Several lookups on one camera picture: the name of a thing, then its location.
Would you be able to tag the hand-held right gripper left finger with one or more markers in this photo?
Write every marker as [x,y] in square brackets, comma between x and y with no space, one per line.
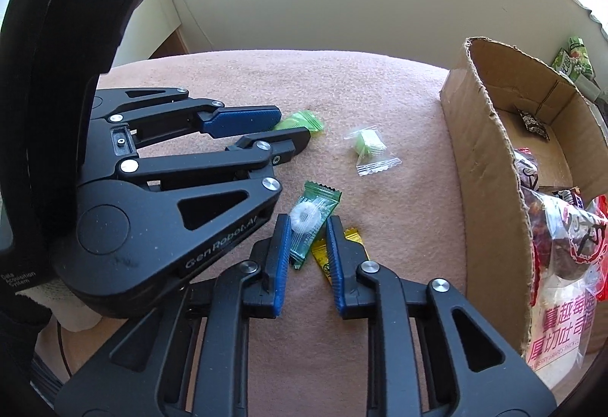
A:
[282,255]

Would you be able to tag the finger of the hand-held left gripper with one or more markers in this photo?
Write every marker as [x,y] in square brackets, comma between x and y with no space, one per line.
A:
[266,149]
[242,120]

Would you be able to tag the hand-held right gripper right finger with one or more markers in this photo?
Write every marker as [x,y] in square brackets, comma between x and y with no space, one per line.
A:
[335,265]

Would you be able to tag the yellow candy packet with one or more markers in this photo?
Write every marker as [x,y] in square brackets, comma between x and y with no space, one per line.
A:
[320,262]

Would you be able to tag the bright green candy packet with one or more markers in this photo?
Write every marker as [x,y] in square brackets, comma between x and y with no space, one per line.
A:
[304,120]

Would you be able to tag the green mint candy wrapper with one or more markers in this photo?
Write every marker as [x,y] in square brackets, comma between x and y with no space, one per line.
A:
[318,203]

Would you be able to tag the cardboard box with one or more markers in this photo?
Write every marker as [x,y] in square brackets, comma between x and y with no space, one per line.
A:
[479,151]

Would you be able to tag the clear red-edged dark snack bag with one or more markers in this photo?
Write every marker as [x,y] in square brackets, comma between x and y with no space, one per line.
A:
[560,236]

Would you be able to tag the brown chocolate bar white panel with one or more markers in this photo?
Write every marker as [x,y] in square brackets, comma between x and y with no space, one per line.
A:
[569,197]

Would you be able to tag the clear-wrapped pale green candy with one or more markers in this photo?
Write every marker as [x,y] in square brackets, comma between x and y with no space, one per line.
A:
[368,144]

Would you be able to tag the white bread bag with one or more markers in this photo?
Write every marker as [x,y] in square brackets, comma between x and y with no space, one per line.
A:
[560,336]

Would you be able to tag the dark patterned small packet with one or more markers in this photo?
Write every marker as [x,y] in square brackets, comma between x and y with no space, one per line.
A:
[532,122]

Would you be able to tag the green tissue pack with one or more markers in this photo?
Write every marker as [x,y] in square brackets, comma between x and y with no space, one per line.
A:
[572,58]

